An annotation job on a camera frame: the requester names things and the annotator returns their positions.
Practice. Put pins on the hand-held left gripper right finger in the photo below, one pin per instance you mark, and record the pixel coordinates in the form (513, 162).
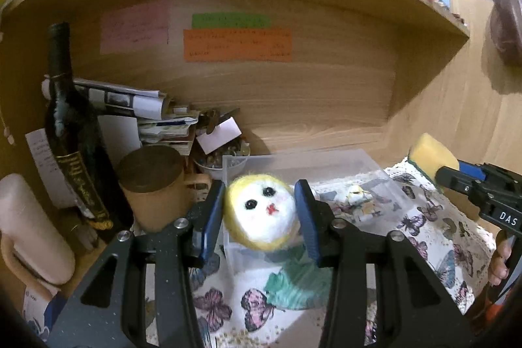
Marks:
(305, 217)

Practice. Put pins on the handwritten white paper sheet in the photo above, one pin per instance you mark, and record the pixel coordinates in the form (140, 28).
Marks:
(40, 156)

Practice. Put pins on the brass clip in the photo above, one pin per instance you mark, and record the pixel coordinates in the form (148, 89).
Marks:
(212, 119)

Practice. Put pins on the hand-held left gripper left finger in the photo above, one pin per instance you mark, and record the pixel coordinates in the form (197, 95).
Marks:
(211, 219)

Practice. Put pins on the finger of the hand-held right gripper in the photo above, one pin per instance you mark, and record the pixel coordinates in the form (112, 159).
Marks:
(450, 177)
(471, 170)

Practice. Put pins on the person's right hand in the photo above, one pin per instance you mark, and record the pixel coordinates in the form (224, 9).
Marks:
(498, 264)

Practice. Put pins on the orange sticky note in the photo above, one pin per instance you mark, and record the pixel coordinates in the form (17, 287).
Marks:
(236, 45)

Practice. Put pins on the rolled newspaper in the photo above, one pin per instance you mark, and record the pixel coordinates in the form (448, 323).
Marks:
(118, 97)

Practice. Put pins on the butterfly print tablecloth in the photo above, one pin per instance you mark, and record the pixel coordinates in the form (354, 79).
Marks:
(432, 234)

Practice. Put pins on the white bowl of trinkets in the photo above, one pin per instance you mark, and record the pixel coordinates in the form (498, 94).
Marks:
(212, 166)

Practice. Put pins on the brown mug with lid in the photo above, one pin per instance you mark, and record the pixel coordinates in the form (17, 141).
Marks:
(153, 193)

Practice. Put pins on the white note card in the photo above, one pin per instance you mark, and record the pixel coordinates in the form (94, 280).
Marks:
(218, 136)

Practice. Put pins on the pink sticky note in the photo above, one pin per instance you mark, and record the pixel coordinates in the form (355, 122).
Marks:
(134, 26)

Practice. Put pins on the stack of papers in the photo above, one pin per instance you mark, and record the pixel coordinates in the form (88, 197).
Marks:
(167, 132)

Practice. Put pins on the green sticky note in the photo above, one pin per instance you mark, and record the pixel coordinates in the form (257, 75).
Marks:
(230, 20)

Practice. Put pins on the wooden shelf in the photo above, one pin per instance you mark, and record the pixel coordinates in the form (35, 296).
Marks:
(318, 87)

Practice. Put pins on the dark wine bottle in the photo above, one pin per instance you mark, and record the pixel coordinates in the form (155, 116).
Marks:
(75, 136)

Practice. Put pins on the yellow sponge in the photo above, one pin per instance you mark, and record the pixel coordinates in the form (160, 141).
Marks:
(430, 157)

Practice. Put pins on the small toy figure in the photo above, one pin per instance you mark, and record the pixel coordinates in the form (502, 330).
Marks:
(361, 201)

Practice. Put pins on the yellow white felt doll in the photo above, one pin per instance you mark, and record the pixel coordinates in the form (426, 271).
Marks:
(261, 215)

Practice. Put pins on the blue white carton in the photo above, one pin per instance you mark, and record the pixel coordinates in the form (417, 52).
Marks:
(36, 307)

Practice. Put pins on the clear plastic box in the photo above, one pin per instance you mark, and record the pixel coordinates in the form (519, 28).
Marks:
(359, 168)

